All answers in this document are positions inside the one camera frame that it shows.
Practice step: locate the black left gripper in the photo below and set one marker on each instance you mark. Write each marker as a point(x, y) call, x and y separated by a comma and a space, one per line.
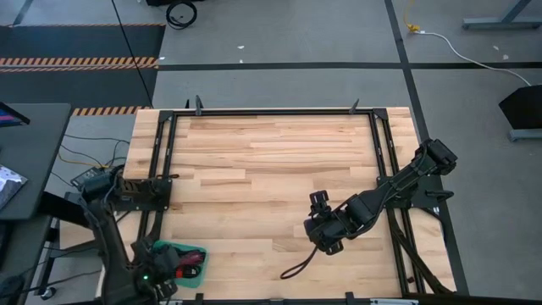
point(165, 260)

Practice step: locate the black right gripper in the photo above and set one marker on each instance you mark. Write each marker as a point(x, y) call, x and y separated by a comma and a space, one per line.
point(332, 229)

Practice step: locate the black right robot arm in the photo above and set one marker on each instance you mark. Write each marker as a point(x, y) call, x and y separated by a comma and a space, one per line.
point(402, 182)

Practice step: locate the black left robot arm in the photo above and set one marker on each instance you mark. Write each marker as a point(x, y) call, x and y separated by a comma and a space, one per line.
point(110, 237)

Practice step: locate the teal plastic tray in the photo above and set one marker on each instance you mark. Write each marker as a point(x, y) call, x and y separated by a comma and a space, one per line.
point(197, 283)

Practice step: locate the black power adapter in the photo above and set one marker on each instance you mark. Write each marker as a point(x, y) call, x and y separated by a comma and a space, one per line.
point(84, 175)

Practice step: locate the printed paper sheet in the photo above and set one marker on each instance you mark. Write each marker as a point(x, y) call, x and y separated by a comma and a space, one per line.
point(10, 184)

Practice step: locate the dark grey desk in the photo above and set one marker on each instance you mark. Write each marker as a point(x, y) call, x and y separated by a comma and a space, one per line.
point(29, 144)

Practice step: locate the yellow plug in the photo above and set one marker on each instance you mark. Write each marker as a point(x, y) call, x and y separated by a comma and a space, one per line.
point(413, 29)

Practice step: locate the black box on grey base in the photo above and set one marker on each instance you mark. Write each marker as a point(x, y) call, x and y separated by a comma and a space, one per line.
point(523, 106)

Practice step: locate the dark tablet screen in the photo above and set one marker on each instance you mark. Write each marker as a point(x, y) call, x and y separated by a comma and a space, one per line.
point(10, 116)

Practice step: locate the black mat with hazard stripes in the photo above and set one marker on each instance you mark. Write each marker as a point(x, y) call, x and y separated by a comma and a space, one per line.
point(63, 42)

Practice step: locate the grey metal table leg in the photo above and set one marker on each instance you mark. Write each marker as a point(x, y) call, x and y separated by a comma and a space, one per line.
point(504, 22)

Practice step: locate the black frame clamp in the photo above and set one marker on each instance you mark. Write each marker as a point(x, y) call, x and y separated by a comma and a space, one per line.
point(199, 297)
point(198, 106)
point(187, 104)
point(350, 296)
point(354, 107)

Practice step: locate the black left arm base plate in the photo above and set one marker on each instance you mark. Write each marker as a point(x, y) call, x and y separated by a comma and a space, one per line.
point(146, 205)

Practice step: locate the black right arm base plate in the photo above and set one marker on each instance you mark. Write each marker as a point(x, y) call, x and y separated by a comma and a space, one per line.
point(436, 195)

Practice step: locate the black aluminium table frame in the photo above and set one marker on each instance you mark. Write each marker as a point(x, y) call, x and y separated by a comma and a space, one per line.
point(275, 112)

